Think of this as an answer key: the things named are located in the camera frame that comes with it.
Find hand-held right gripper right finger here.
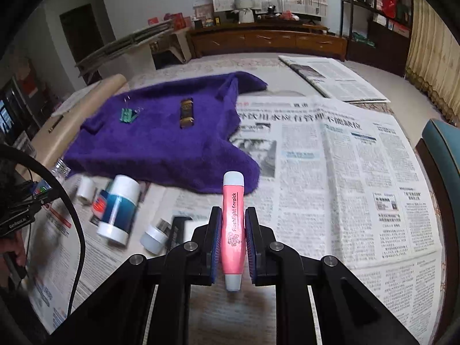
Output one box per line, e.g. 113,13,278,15
246,207,419,345

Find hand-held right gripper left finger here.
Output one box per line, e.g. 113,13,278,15
47,206,223,345

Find pink flashlight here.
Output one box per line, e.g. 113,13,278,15
221,171,246,292

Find person's left hand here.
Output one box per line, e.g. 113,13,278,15
0,231,28,279

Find black caliper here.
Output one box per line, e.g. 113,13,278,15
166,216,196,254

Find clear plastic bottle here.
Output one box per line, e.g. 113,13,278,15
50,158,72,182

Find white jar with silver neck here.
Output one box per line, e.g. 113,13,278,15
139,218,174,254

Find small white jar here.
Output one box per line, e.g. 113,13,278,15
76,176,96,205

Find red and blue packet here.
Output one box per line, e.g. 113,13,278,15
91,189,109,221

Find dark screen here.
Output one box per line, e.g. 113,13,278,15
0,78,38,146

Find beige cardboard roll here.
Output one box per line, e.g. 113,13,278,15
32,74,129,175

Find white and blue bottle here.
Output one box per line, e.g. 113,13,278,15
96,175,140,247

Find large spread newspaper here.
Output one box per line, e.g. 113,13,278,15
28,95,445,345

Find purple fluffy towel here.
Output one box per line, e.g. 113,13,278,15
63,72,269,195

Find green binder clips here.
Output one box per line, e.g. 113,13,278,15
120,95,144,124

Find dark door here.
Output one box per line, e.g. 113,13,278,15
59,3,106,85

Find folded newspaper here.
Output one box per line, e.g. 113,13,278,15
278,55,391,103

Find stack of folded boards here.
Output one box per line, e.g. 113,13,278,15
74,19,177,77

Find teal chair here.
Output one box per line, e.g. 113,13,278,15
415,118,460,335

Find wooden tv cabinet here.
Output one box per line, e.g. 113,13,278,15
188,21,348,62

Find white pot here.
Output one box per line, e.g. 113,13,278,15
233,0,262,24

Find dark wooden shelf unit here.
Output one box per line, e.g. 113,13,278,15
339,0,415,77

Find beige curtain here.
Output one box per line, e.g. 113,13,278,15
404,0,460,124

